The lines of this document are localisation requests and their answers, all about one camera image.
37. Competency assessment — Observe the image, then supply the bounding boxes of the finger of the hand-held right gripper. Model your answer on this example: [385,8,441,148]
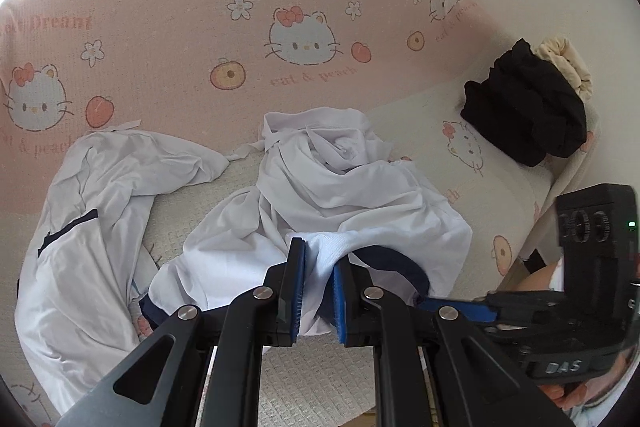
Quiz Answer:
[419,289,568,327]

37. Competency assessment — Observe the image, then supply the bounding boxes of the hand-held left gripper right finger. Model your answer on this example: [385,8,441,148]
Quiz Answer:
[332,254,576,427]

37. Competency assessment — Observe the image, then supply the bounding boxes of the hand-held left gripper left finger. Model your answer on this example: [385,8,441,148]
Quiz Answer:
[55,236,307,427]

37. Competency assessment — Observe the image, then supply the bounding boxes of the person's right hand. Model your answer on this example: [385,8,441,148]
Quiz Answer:
[539,369,623,413]

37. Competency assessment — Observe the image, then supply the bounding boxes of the person's leg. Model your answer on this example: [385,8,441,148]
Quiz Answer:
[517,257,568,294]

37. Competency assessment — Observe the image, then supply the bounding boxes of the black cloth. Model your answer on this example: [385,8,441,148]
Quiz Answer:
[460,38,587,167]

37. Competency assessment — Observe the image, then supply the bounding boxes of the cream cloth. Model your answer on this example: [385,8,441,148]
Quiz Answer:
[535,34,595,100]

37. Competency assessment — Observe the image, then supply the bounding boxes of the cat print blanket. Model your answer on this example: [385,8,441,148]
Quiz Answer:
[0,0,601,427]

